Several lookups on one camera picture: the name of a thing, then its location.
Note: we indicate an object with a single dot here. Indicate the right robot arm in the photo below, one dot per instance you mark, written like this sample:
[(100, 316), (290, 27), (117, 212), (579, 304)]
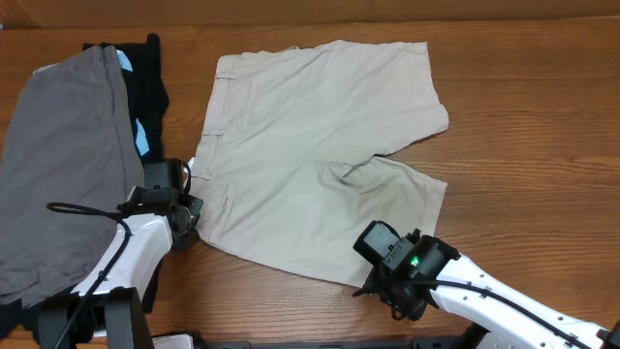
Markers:
[(412, 272)]

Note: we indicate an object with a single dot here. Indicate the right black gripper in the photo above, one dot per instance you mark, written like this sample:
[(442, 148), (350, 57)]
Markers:
[(379, 289)]

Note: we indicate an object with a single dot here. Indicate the grey folded garment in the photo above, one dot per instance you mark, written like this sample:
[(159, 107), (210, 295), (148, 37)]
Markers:
[(63, 174)]

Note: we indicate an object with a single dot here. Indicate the beige khaki shorts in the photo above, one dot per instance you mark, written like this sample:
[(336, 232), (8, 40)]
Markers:
[(294, 160)]

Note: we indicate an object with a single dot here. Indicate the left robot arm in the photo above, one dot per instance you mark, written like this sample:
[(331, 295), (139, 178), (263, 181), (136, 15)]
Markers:
[(112, 301)]

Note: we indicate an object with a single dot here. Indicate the black garment with blue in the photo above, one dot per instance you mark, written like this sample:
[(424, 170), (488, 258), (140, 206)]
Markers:
[(145, 97)]

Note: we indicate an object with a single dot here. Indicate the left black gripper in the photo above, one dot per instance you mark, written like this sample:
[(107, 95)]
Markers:
[(194, 205)]

